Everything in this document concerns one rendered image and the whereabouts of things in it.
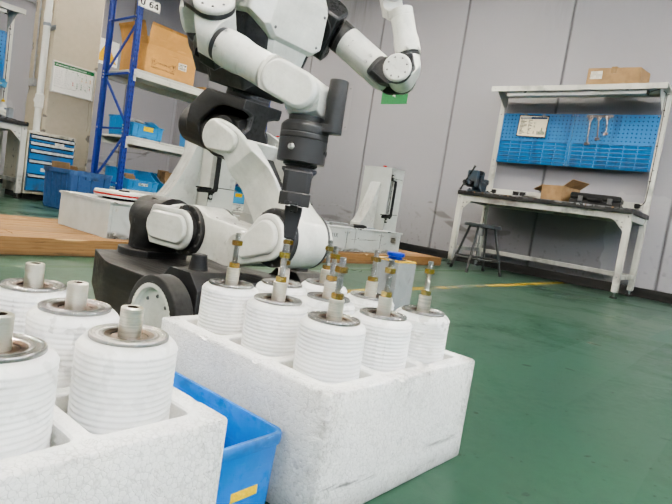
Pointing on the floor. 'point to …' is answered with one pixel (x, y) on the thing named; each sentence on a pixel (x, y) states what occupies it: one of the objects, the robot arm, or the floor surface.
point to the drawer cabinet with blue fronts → (33, 174)
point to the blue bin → (239, 446)
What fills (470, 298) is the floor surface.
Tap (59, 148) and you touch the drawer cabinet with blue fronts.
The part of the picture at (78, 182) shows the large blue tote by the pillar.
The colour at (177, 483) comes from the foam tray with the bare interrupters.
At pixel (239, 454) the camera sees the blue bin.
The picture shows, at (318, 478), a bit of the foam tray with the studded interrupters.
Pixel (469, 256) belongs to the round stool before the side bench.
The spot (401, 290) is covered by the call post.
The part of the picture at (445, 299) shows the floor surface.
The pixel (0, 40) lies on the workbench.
